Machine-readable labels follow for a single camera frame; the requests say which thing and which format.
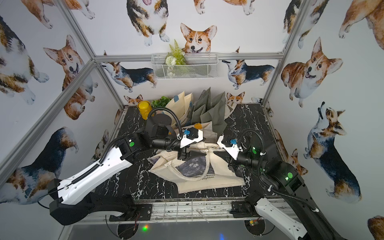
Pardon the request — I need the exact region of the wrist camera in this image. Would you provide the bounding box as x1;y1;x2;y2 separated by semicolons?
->
217;135;243;161
144;114;202;148

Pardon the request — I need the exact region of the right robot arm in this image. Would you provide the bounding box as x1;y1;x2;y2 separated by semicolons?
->
219;129;343;240

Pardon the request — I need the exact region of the fern and white flower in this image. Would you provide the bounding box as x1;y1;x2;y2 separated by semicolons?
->
165;40;187;78

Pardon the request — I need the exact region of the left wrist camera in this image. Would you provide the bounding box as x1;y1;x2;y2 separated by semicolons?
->
144;114;202;148

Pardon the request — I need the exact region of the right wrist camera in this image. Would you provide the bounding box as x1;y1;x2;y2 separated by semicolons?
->
217;135;243;161

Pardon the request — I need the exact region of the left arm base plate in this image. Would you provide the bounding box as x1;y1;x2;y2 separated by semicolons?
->
109;204;153;222

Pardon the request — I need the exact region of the yellow cylindrical canister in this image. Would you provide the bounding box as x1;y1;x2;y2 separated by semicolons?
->
138;101;152;120

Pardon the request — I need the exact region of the small potted green plant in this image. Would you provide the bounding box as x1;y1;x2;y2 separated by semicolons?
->
152;96;171;108

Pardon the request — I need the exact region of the cream canvas bag with photo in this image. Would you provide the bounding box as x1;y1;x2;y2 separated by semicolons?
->
147;142;245;194

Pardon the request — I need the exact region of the cream bag with yellow handles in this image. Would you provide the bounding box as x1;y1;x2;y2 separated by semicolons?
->
182;122;228;144

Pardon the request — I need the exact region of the white wire mesh basket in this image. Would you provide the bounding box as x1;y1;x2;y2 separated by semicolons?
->
151;53;219;80

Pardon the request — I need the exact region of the cream bag with blue print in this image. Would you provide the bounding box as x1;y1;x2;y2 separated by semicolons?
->
166;92;194;127

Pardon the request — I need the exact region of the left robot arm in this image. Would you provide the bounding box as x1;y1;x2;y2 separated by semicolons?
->
47;128;203;226

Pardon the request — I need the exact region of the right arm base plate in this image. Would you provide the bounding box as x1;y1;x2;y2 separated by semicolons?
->
230;201;259;218

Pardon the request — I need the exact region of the aluminium frame rail structure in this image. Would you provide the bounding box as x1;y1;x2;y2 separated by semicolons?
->
0;0;331;240

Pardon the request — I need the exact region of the grey-green canvas bag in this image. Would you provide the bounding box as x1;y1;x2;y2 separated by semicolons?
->
185;88;237;136

